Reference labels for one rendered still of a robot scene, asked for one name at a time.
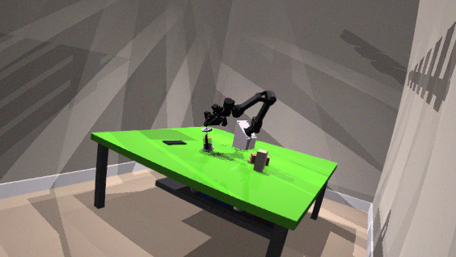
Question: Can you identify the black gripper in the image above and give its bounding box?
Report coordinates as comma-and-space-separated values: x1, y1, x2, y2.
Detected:
204, 111, 227, 127

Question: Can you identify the beige rectangular block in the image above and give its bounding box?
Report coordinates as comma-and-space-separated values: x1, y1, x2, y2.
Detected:
253, 149, 268, 172

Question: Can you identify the orange rectangular block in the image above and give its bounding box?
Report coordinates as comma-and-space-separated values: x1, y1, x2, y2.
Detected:
249, 153, 270, 166

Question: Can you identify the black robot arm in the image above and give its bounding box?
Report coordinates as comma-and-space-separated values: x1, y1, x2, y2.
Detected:
211, 91, 277, 136

